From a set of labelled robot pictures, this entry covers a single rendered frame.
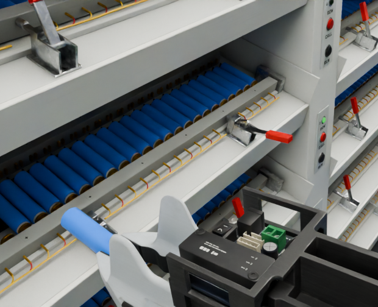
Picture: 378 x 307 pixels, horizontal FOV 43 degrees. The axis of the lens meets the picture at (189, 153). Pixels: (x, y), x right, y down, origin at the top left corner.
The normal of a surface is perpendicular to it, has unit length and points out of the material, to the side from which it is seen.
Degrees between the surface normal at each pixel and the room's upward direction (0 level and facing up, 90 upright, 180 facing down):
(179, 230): 86
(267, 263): 3
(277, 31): 90
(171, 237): 86
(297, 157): 90
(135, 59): 107
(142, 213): 17
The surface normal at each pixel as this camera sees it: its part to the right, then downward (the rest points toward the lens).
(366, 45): -0.64, 0.44
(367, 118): 0.15, -0.73
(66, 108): 0.75, 0.52
